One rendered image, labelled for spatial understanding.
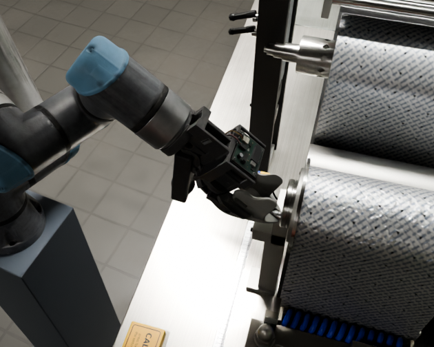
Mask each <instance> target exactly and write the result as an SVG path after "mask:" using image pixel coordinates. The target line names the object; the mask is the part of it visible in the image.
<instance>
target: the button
mask: <svg viewBox="0 0 434 347"><path fill-rule="evenodd" d="M165 336H166V333H165V330H163V329H160V328H156V327H153V326H149V325H146V324H142V323H138V322H132V323H131V325H130V328H129V330H128V332H127V335H126V338H125V341H124V342H123V345H122V347H162V345H163V342H164V339H165Z"/></svg>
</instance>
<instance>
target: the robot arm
mask: <svg viewBox="0 0 434 347"><path fill-rule="evenodd" d="M65 78H66V81H67V82H68V83H69V84H70V85H69V86H68V87H66V88H65V89H63V90H61V91H60V92H58V93H56V94H55V95H54V96H51V97H50V98H48V99H47V100H45V101H43V100H42V98H41V96H40V94H39V92H38V90H37V88H36V86H35V84H34V82H33V80H32V78H31V76H30V74H29V71H28V70H27V67H26V66H25V64H24V62H23V59H22V58H21V55H20V54H19V51H18V49H17V47H16V45H15V44H14V41H13V40H12V37H11V36H10V33H9V32H8V29H7V27H6V25H5V23H4V22H3V19H2V18H1V15H0V254H2V255H6V254H12V253H17V252H19V251H22V250H24V249H26V248H28V247H29V246H31V245H32V244H33V243H35V242H36V241H37V240H38V238H39V237H40V236H41V234H42V233H43V230H44V228H45V224H46V216H45V212H44V210H43V208H42V206H41V205H40V203H39V202H38V201H37V200H36V199H34V198H33V197H32V196H30V195H29V194H27V193H26V192H25V191H26V190H28V189H29V188H30V187H32V186H33V185H35V184H36V183H38V182H39V181H40V180H42V179H44V178H45V177H46V176H48V175H49V174H51V173H52V172H53V171H55V170H56V169H58V168H59V167H60V166H62V165H65V164H66V163H68V162H69V160H70V159H71V158H73V157H74V156H76V155H77V153H78V151H79V148H80V144H81V143H82V142H83V141H85V140H87V139H88V138H89V137H90V136H92V135H94V134H95V133H96V132H98V131H100V130H102V129H104V128H105V127H107V126H108V125H109V124H110V123H111V122H113V121H115V120H117V121H118V122H120V123H121V124H123V125H124V126H126V127H127V128H128V129H130V130H131V131H132V132H134V134H136V135H137V136H138V137H139V138H141V139H142V140H144V141H145V142H146V143H148V144H149V145H151V146H152V147H153V148H154V149H159V150H161V151H162V152H163V153H164V154H166V155H167V156H173V155H174V154H175V155H174V171H173V178H172V181H171V186H172V195H171V198H172V200H176V201H179V202H183V203H185V202H186V201H187V198H188V195H189V194H190V193H191V192H192V191H193V190H194V187H195V181H196V185H197V187H198V189H201V190H202V191H203V192H204V193H205V194H206V195H207V196H206V199H208V200H210V201H211V202H212V203H213V204H214V205H215V206H216V207H217V208H218V209H219V210H220V211H222V212H223V213H225V214H227V215H231V216H233V217H236V218H240V219H243V220H244V219H246V220H250V221H253V222H260V223H275V222H277V221H278V219H277V218H276V217H275V216H274V215H272V214H271V213H270V212H271V211H272V210H278V211H280V207H279V206H278V203H277V202H276V199H275V198H274V196H273V195H272V193H273V192H274V191H275V190H276V189H277V188H278V187H279V186H280V185H281V184H282V182H283V180H282V178H281V177H280V176H279V175H278V174H274V173H273V174H261V173H258V170H259V168H260V164H261V160H262V157H263V154H264V151H265V149H264V148H265V147H266V145H265V144H263V143H262V142H261V141H260V140H258V139H257V138H256V137H255V136H254V135H253V134H252V133H250V132H249V131H248V130H247V129H245V128H244V127H243V126H242V125H241V124H239V125H237V126H235V127H234V128H233V129H231V130H229V131H228V132H226V133H225V132H224V131H223V130H221V129H220V128H219V127H217V126H216V125H215V124H213V123H212V122H211V121H210V120H209V117H210V115H211V111H210V110H209V109H207V108H206V107H205V106H203V107H201V108H200V109H199V110H197V111H194V110H193V109H191V107H190V105H189V104H188V103H186V102H185V101H184V100H183V99H182V98H181V97H179V96H178V95H177V94H175V93H174V92H173V91H172V90H170V88H168V86H166V85H165V84H164V83H162V82H161V81H160V80H158V79H157V78H156V77H155V76H154V75H153V74H151V73H150V72H149V71H147V70H146V69H145V68H144V67H143V66H142V65H140V64H139V63H138V62H136V61H135V60H134V59H133V58H132V57H131V56H129V54H128V53H127V52H126V51H125V50H124V49H123V48H119V47H118V46H116V45H115V44H113V42H111V41H110V40H108V39H107V38H105V37H104V36H96V37H94V38H93V39H92V40H91V41H90V42H89V43H88V45H87V46H86V47H85V49H84V50H83V51H82V53H81V54H80V55H79V56H78V58H77V59H76V60H75V62H74V63H73V64H72V66H71V67H70V69H69V70H68V71H67V73H66V75H65ZM248 135H249V136H250V137H251V138H250V137H249V136H248ZM237 188H239V189H237ZM234 189H237V190H235V191H234V193H230V191H233V190H234Z"/></svg>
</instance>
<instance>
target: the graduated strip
mask: <svg viewBox="0 0 434 347"><path fill-rule="evenodd" d="M253 226H254V222H253V221H250V220H248V221H247V226H246V228H245V232H244V235H243V238H242V242H241V245H240V250H239V253H238V257H237V260H236V264H235V267H234V272H233V274H232V277H231V281H230V284H229V288H228V291H227V296H226V299H225V303H224V306H223V310H222V313H221V316H220V320H219V323H218V327H217V330H216V334H215V337H214V342H213V344H212V347H224V344H225V340H226V336H227V332H228V329H229V324H230V321H231V316H232V313H233V311H234V306H235V303H236V298H237V295H238V291H239V288H240V283H241V280H242V276H243V273H244V269H245V265H246V262H247V258H248V255H249V250H250V247H251V242H252V240H253V239H251V235H252V232H251V231H250V228H251V227H253Z"/></svg>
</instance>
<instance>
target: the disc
mask: <svg viewBox="0 0 434 347"><path fill-rule="evenodd" d="M310 163H311V159H310V158H308V159H307V164H306V167H305V172H304V178H303V182H302V188H301V192H300V197H299V201H298V207H297V210H296V216H295V220H294V224H293V229H292V232H291V238H290V241H289V246H288V250H287V253H288V254H290V253H291V249H292V246H293V240H294V237H295V234H296V228H297V224H298V218H299V215H300V210H301V206H302V200H303V196H304V191H305V187H306V183H307V177H308V173H309V167H310Z"/></svg>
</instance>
